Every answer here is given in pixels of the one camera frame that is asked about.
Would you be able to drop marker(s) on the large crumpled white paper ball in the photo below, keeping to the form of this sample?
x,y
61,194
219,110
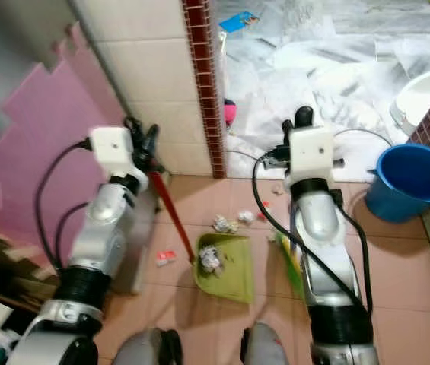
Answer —
x,y
210,260

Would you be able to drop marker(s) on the white toilet bowl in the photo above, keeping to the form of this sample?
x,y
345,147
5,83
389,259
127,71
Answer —
x,y
428,95

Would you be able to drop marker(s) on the grey robot leg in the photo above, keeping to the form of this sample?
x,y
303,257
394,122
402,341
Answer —
x,y
148,348
260,346

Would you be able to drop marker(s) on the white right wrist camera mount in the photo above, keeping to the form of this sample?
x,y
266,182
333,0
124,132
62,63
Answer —
x,y
310,152

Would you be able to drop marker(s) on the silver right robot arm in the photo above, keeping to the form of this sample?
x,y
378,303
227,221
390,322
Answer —
x,y
321,228

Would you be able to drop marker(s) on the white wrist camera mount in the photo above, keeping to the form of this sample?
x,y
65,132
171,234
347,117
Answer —
x,y
113,150
310,152

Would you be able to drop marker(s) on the small crumpled white paper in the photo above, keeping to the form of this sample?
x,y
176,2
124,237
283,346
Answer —
x,y
246,217

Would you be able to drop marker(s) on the pink foam mat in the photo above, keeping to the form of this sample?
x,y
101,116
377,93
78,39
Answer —
x,y
47,144

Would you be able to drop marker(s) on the grey door panel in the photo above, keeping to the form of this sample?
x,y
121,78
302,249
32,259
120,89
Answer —
x,y
17,61

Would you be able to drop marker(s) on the grey right robot leg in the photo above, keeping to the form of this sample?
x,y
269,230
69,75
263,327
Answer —
x,y
260,346

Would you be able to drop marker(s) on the small red white scrap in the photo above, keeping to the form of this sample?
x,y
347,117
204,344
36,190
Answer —
x,y
262,211

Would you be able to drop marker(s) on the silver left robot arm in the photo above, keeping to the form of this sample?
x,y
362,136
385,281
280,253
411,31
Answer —
x,y
104,236

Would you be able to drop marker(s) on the red white flat wrapper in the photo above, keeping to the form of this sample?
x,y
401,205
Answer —
x,y
165,258

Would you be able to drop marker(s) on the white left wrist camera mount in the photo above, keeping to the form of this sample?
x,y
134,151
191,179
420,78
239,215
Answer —
x,y
113,150

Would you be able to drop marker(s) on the blue packet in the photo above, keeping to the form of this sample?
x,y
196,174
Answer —
x,y
234,21

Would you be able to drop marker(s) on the blue plastic bucket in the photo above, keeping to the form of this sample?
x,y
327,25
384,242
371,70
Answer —
x,y
416,179

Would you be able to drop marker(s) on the dark wooden furniture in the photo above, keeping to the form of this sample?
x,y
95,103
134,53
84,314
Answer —
x,y
9,262

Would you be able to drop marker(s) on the grey left robot leg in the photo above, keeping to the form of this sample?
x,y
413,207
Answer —
x,y
148,348

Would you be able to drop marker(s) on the pink black round object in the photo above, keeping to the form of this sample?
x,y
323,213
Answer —
x,y
229,112

